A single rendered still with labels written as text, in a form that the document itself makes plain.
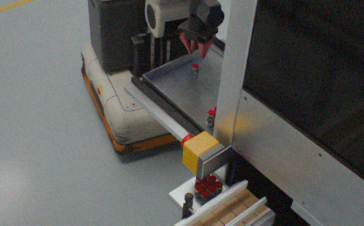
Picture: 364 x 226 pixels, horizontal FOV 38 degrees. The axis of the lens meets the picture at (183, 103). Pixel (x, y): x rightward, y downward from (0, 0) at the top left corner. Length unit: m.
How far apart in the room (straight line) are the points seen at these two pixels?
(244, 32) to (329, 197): 0.37
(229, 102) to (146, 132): 1.29
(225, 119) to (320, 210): 0.30
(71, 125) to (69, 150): 0.18
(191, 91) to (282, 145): 0.55
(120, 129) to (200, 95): 0.86
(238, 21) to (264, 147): 0.29
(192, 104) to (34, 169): 1.20
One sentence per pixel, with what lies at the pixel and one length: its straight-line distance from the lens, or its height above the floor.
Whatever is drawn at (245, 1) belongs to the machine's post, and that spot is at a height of 1.41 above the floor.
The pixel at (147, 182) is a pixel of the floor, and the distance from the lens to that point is 2.49.
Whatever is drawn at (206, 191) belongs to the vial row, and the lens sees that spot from 1.30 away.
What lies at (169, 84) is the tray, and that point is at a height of 0.88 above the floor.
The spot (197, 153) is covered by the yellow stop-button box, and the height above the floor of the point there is 1.03.
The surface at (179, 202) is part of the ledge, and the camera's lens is 1.33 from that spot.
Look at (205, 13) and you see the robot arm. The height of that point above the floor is 1.17.
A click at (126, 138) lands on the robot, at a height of 0.17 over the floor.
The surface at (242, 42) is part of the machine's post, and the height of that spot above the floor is 1.32.
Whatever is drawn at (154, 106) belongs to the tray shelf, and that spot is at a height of 0.88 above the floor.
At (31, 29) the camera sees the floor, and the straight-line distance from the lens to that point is 3.45.
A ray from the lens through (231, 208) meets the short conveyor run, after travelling 1.27.
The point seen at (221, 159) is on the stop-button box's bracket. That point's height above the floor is 1.00.
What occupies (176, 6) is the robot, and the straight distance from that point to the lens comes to 2.13.
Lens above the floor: 1.94
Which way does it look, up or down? 43 degrees down
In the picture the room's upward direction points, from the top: 4 degrees clockwise
